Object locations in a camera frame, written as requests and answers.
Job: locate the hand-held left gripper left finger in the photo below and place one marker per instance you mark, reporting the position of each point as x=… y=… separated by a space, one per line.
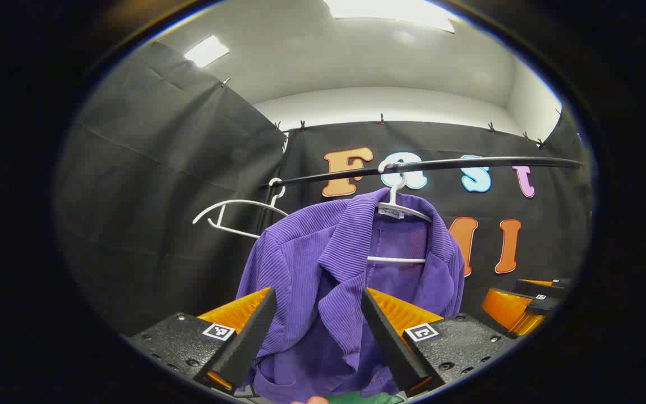
x=253 y=331

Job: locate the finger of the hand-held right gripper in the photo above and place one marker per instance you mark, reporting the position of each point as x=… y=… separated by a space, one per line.
x=541 y=288
x=505 y=311

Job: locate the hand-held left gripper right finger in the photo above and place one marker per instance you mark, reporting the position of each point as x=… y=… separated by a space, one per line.
x=384 y=331

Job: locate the green laundry hamper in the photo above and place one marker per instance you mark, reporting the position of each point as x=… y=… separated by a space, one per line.
x=368 y=399

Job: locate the white plastic hanger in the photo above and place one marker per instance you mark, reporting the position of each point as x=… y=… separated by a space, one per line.
x=394 y=196
x=233 y=202

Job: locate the black backdrop cloth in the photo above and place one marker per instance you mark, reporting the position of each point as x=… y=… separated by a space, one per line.
x=149 y=196

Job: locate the row of small cloth clips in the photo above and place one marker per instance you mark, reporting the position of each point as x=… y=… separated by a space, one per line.
x=302 y=124

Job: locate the small ceiling light panel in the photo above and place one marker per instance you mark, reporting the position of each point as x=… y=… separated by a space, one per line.
x=206 y=51

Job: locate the large ceiling light panel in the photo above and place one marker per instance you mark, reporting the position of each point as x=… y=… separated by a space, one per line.
x=390 y=11

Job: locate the black clothes rail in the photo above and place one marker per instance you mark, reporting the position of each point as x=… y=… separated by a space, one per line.
x=469 y=163

